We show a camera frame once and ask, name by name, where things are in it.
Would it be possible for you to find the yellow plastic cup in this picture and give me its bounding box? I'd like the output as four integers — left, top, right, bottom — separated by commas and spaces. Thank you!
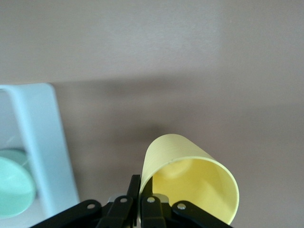
139, 133, 240, 226

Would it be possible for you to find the clear plastic bin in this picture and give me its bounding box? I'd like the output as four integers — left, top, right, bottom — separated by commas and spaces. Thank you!
0, 82, 80, 217

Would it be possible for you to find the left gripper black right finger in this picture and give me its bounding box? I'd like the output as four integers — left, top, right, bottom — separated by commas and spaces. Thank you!
141, 177, 235, 228

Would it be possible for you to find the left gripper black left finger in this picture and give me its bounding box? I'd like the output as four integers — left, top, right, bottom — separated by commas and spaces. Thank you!
29, 174, 141, 228

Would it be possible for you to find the mint green bowl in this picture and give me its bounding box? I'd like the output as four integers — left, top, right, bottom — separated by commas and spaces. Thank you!
0, 148, 37, 219

